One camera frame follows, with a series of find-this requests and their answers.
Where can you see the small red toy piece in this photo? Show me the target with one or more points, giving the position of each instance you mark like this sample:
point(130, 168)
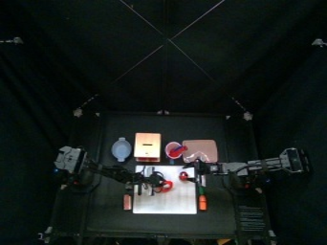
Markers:
point(183, 176)

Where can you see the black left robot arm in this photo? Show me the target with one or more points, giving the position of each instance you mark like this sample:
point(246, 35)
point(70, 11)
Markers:
point(98, 169)

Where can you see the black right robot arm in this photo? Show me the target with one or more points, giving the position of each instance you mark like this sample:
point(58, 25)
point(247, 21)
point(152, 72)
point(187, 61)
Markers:
point(263, 164)

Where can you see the pale blue bowl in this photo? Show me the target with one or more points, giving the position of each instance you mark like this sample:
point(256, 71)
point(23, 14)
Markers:
point(122, 150)

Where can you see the clear plastic piece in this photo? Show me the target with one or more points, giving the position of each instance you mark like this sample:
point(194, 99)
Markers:
point(198, 156)

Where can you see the white rectangular mat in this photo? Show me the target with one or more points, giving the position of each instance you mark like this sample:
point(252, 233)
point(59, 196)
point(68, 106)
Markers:
point(179, 201)

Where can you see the pink cup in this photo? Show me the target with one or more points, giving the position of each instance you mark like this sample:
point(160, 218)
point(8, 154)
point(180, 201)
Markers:
point(170, 152)

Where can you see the pink square tray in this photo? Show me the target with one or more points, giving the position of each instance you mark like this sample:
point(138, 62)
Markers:
point(206, 146)

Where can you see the orange tool green tip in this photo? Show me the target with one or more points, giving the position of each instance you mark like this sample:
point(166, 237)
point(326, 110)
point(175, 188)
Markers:
point(202, 201)

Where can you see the pink rectangular block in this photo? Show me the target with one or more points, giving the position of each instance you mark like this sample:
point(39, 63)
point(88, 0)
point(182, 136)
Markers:
point(127, 202)

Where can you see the copper coloured box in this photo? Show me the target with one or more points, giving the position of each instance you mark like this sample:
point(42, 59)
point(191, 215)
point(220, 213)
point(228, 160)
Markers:
point(147, 146)

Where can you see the white text label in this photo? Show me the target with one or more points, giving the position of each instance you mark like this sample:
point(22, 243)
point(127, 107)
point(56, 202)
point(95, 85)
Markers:
point(251, 217)

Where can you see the silver frame corner bracket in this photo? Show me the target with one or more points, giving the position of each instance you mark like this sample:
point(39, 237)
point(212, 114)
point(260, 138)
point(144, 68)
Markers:
point(318, 42)
point(162, 112)
point(16, 40)
point(78, 112)
point(247, 115)

